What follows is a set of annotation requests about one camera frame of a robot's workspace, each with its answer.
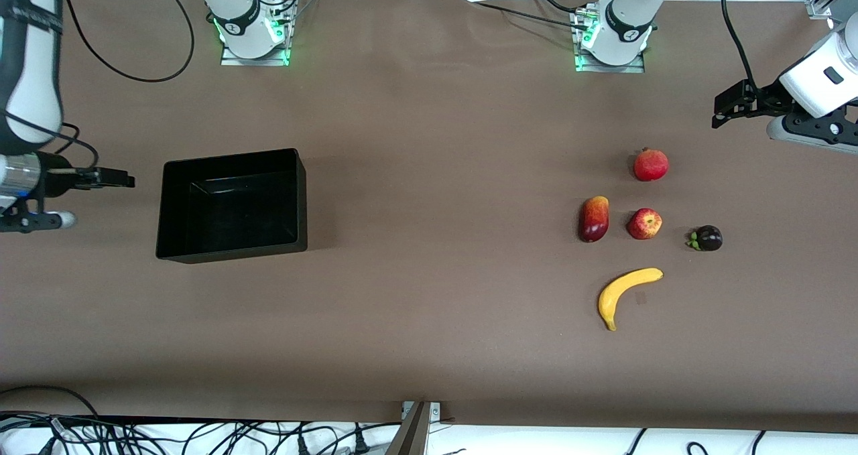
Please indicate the black plastic box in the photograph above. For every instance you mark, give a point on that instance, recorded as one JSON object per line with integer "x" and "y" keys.
{"x": 231, "y": 207}

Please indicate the red pomegranate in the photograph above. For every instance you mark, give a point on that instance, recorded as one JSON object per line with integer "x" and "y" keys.
{"x": 651, "y": 165}

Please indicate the brown table cover sheet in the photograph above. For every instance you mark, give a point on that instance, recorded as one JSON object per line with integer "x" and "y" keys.
{"x": 402, "y": 341}

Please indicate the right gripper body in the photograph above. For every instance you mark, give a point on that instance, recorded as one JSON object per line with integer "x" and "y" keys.
{"x": 57, "y": 180}

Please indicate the red yellow apple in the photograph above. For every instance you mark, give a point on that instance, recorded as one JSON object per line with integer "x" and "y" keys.
{"x": 644, "y": 224}

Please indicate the yellow banana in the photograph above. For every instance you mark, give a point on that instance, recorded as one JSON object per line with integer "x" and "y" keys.
{"x": 620, "y": 286}

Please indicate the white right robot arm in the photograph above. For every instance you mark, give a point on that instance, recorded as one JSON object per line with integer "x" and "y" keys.
{"x": 33, "y": 86}

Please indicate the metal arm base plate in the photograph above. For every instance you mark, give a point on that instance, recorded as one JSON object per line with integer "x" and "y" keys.
{"x": 234, "y": 61}
{"x": 610, "y": 69}

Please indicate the dark purple mangosteen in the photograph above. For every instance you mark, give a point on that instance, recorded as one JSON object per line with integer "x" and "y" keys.
{"x": 708, "y": 238}

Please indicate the red yellow mango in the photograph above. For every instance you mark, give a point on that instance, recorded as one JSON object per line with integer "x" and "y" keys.
{"x": 594, "y": 219}

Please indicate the aluminium profile bar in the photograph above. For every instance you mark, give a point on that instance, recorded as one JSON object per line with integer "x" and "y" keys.
{"x": 414, "y": 435}

